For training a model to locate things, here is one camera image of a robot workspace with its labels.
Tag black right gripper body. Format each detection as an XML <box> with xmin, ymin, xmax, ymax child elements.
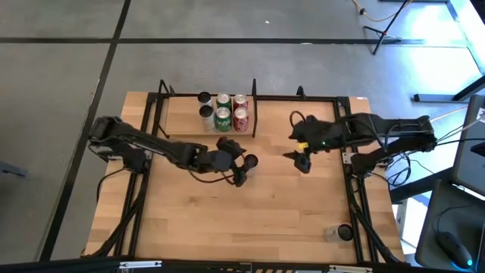
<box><xmin>288</xmin><ymin>113</ymin><xmax>344</xmax><ymax>153</ymax></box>

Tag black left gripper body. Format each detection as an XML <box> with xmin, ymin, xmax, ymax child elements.
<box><xmin>199</xmin><ymin>147</ymin><xmax>236</xmax><ymax>175</ymax></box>

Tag white slim energy drink can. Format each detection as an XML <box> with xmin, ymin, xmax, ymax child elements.
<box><xmin>199</xmin><ymin>105</ymin><xmax>217</xmax><ymax>133</ymax></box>
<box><xmin>197</xmin><ymin>91</ymin><xmax>214</xmax><ymax>109</ymax></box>
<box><xmin>242</xmin><ymin>153</ymin><xmax>260</xmax><ymax>176</ymax></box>
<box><xmin>324</xmin><ymin>223</ymin><xmax>355</xmax><ymax>243</ymax></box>

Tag green Sprite can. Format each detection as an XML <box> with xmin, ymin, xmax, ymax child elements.
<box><xmin>215</xmin><ymin>93</ymin><xmax>233</xmax><ymax>111</ymax></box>
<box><xmin>214</xmin><ymin>106</ymin><xmax>233</xmax><ymax>133</ymax></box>

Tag red Coca-Cola can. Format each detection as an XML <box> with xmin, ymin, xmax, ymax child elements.
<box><xmin>233</xmin><ymin>107</ymin><xmax>250</xmax><ymax>133</ymax></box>
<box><xmin>232</xmin><ymin>93</ymin><xmax>249</xmax><ymax>111</ymax></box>

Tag black floor beam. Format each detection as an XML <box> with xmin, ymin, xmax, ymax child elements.
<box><xmin>389</xmin><ymin>166</ymin><xmax>455</xmax><ymax>204</ymax></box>

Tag black tripod stand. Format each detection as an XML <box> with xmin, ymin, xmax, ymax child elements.
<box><xmin>362</xmin><ymin>0</ymin><xmax>414</xmax><ymax>56</ymax></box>

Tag black desk leg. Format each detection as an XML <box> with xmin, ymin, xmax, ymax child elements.
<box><xmin>412</xmin><ymin>75</ymin><xmax>485</xmax><ymax>104</ymax></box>

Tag grey desk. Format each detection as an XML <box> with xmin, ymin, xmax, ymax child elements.
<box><xmin>414</xmin><ymin>179</ymin><xmax>485</xmax><ymax>272</ymax></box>

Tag grey panel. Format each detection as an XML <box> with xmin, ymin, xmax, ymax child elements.
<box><xmin>452</xmin><ymin>94</ymin><xmax>485</xmax><ymax>198</ymax></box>

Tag black computer mouse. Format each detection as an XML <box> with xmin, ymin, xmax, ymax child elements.
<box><xmin>436</xmin><ymin>231</ymin><xmax>474</xmax><ymax>271</ymax></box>

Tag black crossbar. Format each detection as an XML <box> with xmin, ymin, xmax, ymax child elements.
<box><xmin>0</xmin><ymin>256</ymin><xmax>485</xmax><ymax>273</ymax></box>

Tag blue-grey object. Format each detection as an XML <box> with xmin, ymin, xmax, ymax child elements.
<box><xmin>0</xmin><ymin>160</ymin><xmax>28</xmax><ymax>178</ymax></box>

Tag wooden shelf with black frame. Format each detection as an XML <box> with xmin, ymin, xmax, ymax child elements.
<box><xmin>149</xmin><ymin>78</ymin><xmax>260</xmax><ymax>139</ymax></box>

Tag black floor cables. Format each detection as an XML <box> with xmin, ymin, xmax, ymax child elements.
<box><xmin>373</xmin><ymin>136</ymin><xmax>485</xmax><ymax>189</ymax></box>

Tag black aluminium table frame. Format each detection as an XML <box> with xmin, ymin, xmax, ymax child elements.
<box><xmin>113</xmin><ymin>85</ymin><xmax>386</xmax><ymax>265</ymax></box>

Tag black cable bundle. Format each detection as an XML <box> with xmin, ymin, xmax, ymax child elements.
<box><xmin>81</xmin><ymin>187</ymin><xmax>149</xmax><ymax>259</ymax></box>
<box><xmin>346</xmin><ymin>185</ymin><xmax>408</xmax><ymax>265</ymax></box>

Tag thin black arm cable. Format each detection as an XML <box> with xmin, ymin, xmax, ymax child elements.
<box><xmin>95</xmin><ymin>165</ymin><xmax>132</xmax><ymax>204</ymax></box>

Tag silver metal bracket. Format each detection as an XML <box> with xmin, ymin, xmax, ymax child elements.
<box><xmin>118</xmin><ymin>259</ymin><xmax>163</xmax><ymax>270</ymax></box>
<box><xmin>327</xmin><ymin>265</ymin><xmax>374</xmax><ymax>273</ymax></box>

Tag yellow cable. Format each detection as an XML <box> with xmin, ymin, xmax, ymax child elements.
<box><xmin>351</xmin><ymin>0</ymin><xmax>415</xmax><ymax>23</ymax></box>

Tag white cable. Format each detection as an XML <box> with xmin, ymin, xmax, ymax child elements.
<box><xmin>430</xmin><ymin>105</ymin><xmax>485</xmax><ymax>132</ymax></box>

